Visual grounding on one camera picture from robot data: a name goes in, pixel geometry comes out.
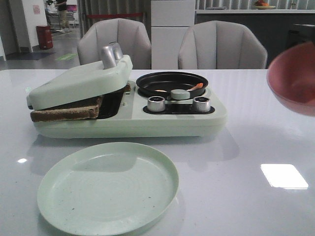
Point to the white cabinet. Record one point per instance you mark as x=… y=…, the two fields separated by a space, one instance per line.
x=170 y=20

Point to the grey upholstered chair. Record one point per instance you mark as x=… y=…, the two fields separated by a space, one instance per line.
x=129 y=34
x=221 y=45

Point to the orange cooked shrimp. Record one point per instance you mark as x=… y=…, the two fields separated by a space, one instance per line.
x=198 y=86

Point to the pink plastic bowl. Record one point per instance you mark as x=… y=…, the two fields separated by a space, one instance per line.
x=291 y=78

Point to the person in background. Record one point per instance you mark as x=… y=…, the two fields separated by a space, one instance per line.
x=61 y=6

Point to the mint green breakfast maker base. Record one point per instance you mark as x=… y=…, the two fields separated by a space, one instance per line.
x=125 y=115

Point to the white bread slice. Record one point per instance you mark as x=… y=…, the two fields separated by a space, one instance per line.
x=83 y=109
x=127 y=88

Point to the left grey upholstered chair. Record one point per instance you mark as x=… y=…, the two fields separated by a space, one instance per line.
x=129 y=34

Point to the fruit plate on counter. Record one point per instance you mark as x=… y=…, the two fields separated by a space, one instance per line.
x=262 y=5

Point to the right grey upholstered chair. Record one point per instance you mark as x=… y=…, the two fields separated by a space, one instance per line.
x=221 y=45

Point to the black round frying pan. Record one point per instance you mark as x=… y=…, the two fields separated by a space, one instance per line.
x=173 y=82

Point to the right silver control knob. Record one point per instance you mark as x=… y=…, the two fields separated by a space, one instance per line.
x=201 y=104

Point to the red trash bin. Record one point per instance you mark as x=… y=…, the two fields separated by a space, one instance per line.
x=44 y=37

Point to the mint green sandwich maker lid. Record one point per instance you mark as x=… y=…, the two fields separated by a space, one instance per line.
x=79 y=83

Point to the mint green round plate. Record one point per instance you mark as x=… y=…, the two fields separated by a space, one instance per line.
x=108 y=189

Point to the silver control knob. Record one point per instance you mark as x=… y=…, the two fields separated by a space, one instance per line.
x=201 y=104
x=156 y=104

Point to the left silver control knob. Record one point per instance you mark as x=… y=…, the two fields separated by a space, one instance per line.
x=156 y=104

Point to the dark appliance at right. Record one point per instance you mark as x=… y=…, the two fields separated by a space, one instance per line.
x=301 y=39

